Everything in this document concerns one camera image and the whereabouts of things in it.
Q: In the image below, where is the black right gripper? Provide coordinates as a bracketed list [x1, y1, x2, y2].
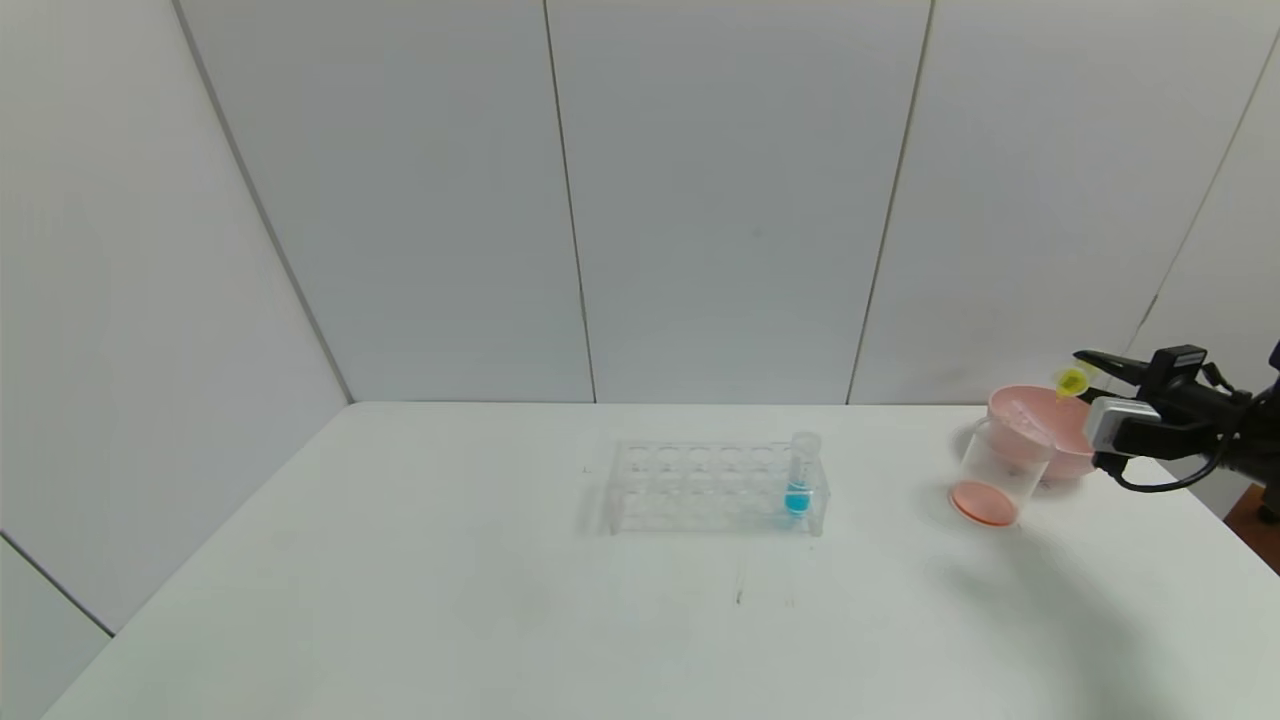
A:
[1072, 344, 1246, 427]

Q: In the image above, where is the test tube with blue pigment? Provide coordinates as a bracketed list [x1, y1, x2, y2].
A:
[787, 430, 822, 516]

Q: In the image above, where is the clear acrylic test tube rack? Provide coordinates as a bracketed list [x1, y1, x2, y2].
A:
[605, 438, 829, 538]

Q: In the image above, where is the pink bowl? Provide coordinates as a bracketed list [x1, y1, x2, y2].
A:
[985, 386, 1111, 488]

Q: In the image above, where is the clear plastic measuring cup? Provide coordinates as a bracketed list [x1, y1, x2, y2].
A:
[948, 418, 1056, 529]

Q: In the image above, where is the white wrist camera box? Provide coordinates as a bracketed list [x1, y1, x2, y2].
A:
[1085, 397, 1164, 456]

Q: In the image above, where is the black camera cable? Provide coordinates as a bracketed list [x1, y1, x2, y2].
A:
[1096, 455, 1233, 494]

